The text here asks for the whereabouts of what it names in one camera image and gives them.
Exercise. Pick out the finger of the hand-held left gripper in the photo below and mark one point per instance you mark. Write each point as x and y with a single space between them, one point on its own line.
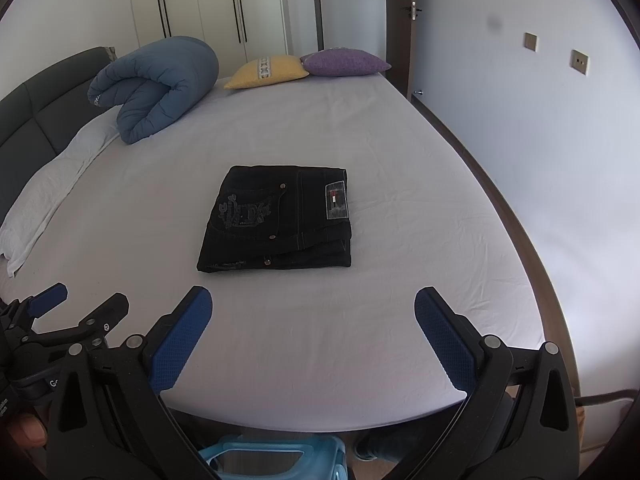
105 315
47 300

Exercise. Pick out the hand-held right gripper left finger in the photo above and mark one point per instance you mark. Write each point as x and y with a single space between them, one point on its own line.
182 340

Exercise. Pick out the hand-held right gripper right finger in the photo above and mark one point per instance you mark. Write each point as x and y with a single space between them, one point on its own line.
445 340

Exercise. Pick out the black denim pants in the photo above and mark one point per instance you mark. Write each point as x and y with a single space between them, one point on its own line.
300 230

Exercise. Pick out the person's left hand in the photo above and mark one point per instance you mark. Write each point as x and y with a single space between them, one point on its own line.
27 430

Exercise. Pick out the white pillow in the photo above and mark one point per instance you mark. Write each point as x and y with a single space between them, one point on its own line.
45 185

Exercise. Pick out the blue plastic container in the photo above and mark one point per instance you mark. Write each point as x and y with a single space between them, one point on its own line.
320 455

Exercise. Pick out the dark grey padded headboard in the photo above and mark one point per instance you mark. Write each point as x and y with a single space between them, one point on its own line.
30 120

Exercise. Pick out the bed with white sheet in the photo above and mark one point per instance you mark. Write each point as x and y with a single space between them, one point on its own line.
350 125

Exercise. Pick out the rolled blue duvet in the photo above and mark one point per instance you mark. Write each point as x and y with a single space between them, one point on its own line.
160 75

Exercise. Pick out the yellow cushion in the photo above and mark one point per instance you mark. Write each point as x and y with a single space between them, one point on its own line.
265 72

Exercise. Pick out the purple cushion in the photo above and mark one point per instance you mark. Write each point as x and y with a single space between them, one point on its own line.
345 62

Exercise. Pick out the dark brown door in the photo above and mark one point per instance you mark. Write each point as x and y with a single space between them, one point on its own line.
397 35

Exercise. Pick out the white wardrobe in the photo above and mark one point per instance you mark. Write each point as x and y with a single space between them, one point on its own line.
200 0

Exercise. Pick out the wall switch plate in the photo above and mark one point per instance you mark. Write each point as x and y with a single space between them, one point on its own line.
580 62
531 42

